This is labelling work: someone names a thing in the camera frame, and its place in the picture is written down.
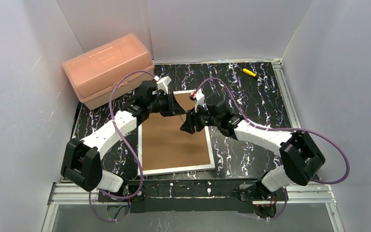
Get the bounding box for white picture frame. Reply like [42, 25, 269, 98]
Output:
[137, 89, 216, 177]

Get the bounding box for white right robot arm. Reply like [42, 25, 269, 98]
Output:
[180, 101, 326, 196]

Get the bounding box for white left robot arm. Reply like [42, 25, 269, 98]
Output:
[60, 76, 185, 192]

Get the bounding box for yellow screwdriver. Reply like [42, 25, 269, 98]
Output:
[243, 68, 258, 78]

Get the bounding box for pink plastic storage box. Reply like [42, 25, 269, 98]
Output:
[62, 33, 154, 110]

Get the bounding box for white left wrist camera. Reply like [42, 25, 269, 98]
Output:
[153, 75, 171, 94]

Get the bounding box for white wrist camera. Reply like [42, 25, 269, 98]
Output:
[189, 89, 205, 112]
[153, 75, 171, 94]

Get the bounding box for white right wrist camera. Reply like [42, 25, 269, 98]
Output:
[189, 89, 205, 112]

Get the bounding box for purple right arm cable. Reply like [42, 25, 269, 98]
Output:
[190, 77, 351, 221]

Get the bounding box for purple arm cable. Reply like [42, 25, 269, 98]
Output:
[88, 70, 160, 223]
[190, 77, 351, 221]

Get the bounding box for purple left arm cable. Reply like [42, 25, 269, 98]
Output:
[88, 70, 160, 223]

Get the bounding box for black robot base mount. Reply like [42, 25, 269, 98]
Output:
[97, 179, 285, 214]

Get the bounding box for aluminium rail frame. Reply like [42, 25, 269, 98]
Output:
[43, 61, 343, 232]

